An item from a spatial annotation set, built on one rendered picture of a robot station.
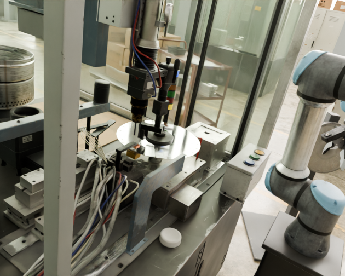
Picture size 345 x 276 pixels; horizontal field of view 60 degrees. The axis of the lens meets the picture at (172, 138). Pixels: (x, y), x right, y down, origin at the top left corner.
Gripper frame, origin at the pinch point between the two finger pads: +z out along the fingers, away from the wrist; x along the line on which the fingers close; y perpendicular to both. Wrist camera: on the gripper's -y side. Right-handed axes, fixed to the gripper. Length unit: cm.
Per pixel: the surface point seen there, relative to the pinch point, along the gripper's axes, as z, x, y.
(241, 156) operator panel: 1.3, -0.4, -42.9
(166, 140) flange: -5, -6, -77
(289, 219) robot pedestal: 16.3, -21.2, -25.0
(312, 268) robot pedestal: 16, -45, -29
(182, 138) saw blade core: -4, 0, -70
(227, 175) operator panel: 7, -8, -50
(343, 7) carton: -107, 666, 430
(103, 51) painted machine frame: -36, -12, -103
